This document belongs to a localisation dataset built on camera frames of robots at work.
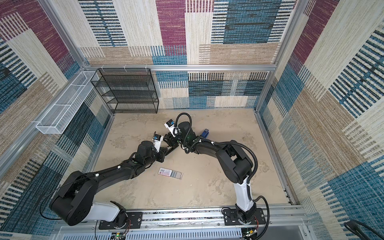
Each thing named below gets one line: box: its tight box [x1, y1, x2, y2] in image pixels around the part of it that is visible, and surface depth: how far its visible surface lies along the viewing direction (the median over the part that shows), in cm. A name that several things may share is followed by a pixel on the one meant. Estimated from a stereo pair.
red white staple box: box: [158, 167, 173, 177], surface depth 91 cm
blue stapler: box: [200, 128, 210, 139], surface depth 107 cm
